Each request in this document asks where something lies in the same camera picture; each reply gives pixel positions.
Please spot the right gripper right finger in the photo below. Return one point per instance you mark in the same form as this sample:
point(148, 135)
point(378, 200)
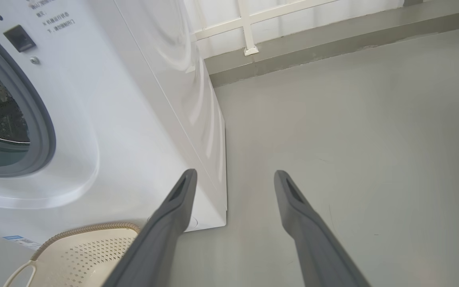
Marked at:
point(313, 243)

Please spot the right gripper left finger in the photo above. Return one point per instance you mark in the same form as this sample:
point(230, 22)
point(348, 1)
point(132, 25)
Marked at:
point(161, 239)

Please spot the grey rubber door gasket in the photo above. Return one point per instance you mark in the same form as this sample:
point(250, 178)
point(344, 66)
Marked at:
point(40, 131)

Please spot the cream perforated laundry basket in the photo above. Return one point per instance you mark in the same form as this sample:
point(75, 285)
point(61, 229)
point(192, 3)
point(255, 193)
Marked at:
point(82, 259)

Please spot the black door latch socket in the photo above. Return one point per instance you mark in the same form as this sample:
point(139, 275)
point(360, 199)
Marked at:
point(19, 38)

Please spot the white front-load washing machine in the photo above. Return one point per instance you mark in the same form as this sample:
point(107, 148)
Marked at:
point(134, 119)

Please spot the stainless steel washer drum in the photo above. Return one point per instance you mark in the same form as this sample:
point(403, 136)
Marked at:
point(2, 107)

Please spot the small silver screw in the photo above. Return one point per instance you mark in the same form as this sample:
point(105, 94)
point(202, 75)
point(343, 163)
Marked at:
point(35, 60)

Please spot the blue energy label sticker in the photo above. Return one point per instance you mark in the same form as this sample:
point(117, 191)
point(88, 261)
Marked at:
point(21, 242)

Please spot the printed instruction text label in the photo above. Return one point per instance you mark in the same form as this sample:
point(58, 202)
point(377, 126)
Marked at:
point(56, 20)

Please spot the white metal railing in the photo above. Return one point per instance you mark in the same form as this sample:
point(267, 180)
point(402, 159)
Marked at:
point(249, 28)

